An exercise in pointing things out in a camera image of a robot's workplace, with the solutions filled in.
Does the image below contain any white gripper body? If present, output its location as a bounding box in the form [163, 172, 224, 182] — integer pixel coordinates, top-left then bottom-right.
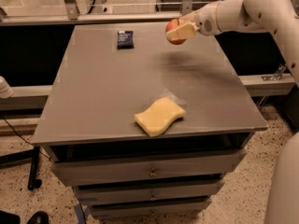
[185, 2, 221, 36]

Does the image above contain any red apple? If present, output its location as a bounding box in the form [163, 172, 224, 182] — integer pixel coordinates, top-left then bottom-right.
[165, 19, 185, 45]

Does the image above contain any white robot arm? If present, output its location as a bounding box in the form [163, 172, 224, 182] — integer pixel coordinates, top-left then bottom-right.
[165, 0, 299, 224]

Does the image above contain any blue rxbar blueberry packet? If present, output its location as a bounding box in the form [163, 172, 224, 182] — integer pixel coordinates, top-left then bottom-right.
[117, 31, 134, 49]

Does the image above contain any yellow sponge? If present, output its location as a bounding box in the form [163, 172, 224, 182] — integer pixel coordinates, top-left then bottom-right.
[134, 97, 186, 137]

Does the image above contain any grey drawer cabinet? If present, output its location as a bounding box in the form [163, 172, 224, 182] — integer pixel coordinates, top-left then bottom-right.
[33, 22, 266, 219]

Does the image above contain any top grey drawer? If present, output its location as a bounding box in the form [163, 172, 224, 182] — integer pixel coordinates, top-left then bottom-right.
[51, 148, 247, 186]

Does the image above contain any grey drawer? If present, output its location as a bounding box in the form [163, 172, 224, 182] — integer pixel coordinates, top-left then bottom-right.
[91, 197, 211, 219]
[75, 179, 224, 205]
[51, 148, 247, 186]

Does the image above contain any white cylinder at left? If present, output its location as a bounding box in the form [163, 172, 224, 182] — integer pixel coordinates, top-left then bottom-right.
[0, 77, 13, 99]

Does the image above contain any middle grey drawer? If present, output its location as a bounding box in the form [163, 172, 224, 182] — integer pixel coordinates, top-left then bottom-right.
[75, 179, 224, 205]

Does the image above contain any bottom grey drawer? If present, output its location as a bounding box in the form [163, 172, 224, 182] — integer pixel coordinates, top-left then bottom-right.
[91, 197, 211, 219]

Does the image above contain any black stand leg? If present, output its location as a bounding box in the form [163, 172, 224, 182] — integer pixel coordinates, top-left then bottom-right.
[0, 146, 43, 191]

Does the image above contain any metal railing frame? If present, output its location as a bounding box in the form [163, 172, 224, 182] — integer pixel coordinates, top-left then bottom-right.
[0, 0, 250, 27]

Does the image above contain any black cable on floor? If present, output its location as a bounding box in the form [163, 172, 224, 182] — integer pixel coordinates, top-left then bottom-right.
[0, 114, 53, 163]

